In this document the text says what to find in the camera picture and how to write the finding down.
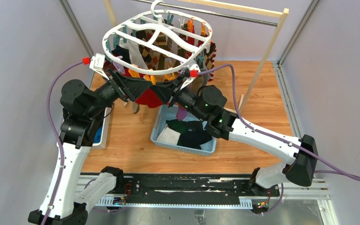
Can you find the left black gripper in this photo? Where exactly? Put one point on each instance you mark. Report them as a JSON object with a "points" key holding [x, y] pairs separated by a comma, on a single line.
{"points": [[128, 88]]}

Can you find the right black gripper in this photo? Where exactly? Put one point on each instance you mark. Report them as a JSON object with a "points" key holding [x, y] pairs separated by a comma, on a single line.
{"points": [[170, 90]]}

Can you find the orange clothes peg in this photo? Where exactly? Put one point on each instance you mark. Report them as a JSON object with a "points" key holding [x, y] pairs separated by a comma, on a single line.
{"points": [[170, 77], [134, 73]]}

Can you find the beige striped ribbed sock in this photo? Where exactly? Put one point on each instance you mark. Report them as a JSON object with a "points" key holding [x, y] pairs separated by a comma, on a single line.
{"points": [[134, 107]]}

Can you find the lilac clothes peg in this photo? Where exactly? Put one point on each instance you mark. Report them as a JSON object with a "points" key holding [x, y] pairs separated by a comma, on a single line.
{"points": [[119, 67]]}

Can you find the black sock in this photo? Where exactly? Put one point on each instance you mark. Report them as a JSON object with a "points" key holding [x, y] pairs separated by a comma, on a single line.
{"points": [[192, 135]]}

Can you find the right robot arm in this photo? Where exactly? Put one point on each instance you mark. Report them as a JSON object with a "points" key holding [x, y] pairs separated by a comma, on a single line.
{"points": [[298, 155]]}

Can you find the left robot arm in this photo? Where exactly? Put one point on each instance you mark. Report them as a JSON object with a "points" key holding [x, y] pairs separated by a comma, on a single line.
{"points": [[83, 112]]}

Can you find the purple mustard hanging sock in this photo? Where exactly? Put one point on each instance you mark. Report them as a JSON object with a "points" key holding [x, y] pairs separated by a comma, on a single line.
{"points": [[181, 113]]}

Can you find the white hanging sock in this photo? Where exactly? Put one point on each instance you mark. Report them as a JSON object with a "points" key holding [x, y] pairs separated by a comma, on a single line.
{"points": [[134, 53]]}

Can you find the light blue plastic basket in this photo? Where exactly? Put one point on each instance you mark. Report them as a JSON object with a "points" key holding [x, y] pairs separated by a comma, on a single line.
{"points": [[169, 113]]}

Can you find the argyle brown hanging sock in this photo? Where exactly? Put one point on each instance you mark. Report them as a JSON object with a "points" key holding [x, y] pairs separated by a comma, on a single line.
{"points": [[153, 59]]}

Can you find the navy hanging sock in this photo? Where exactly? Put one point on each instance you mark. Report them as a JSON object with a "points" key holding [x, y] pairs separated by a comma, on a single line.
{"points": [[120, 51]]}

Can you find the dark green sock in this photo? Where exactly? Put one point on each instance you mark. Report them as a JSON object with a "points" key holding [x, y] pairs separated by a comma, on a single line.
{"points": [[177, 125]]}

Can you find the white sock in basket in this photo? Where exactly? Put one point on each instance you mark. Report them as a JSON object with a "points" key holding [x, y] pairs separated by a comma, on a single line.
{"points": [[168, 136]]}

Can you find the blue cloth in basket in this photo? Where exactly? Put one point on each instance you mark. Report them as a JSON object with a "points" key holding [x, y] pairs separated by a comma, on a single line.
{"points": [[98, 136]]}

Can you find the white plastic basket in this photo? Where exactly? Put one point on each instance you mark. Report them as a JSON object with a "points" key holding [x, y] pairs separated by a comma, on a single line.
{"points": [[105, 124]]}

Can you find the metal rack rod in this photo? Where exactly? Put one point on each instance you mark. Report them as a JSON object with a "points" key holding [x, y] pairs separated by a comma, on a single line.
{"points": [[207, 12]]}

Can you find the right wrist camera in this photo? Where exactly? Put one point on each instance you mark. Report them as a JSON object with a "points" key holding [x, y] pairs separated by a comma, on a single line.
{"points": [[193, 70]]}

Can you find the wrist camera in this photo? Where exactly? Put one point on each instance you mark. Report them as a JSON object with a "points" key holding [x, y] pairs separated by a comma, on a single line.
{"points": [[97, 63], [193, 70]]}

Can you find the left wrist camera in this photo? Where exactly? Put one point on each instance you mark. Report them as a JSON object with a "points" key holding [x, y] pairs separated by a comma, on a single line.
{"points": [[97, 63]]}

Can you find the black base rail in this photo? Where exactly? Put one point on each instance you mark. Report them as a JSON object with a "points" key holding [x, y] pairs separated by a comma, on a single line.
{"points": [[188, 189]]}

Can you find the wooden clothes rack frame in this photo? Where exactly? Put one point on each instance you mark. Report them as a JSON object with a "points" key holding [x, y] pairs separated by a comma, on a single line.
{"points": [[153, 20]]}

